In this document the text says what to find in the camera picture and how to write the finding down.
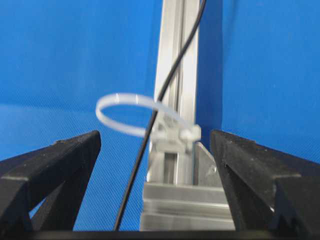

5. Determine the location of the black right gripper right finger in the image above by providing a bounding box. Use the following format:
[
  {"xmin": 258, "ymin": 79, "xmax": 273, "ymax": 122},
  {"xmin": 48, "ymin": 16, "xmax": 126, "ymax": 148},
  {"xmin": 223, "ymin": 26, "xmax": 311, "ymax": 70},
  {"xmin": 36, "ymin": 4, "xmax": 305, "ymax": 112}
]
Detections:
[{"xmin": 210, "ymin": 130, "xmax": 320, "ymax": 233}]

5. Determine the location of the aluminium extrusion frame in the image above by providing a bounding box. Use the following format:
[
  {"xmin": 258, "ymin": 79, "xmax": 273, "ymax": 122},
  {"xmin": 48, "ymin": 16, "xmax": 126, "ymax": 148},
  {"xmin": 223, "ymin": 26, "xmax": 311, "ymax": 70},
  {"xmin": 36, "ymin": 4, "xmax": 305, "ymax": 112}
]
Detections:
[{"xmin": 139, "ymin": 0, "xmax": 236, "ymax": 232}]

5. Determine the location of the black wire with metal tip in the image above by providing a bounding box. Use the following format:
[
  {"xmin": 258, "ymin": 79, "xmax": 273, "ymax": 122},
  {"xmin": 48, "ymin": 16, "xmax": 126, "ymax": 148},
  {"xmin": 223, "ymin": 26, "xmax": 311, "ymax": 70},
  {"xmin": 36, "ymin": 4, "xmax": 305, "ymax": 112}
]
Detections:
[{"xmin": 113, "ymin": 0, "xmax": 208, "ymax": 232}]

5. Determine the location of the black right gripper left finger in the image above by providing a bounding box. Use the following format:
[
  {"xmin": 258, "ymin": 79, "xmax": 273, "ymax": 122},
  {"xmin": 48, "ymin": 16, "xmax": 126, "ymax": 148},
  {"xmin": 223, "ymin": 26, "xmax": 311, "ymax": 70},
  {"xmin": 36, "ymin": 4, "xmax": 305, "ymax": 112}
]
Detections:
[{"xmin": 0, "ymin": 130, "xmax": 101, "ymax": 233}]

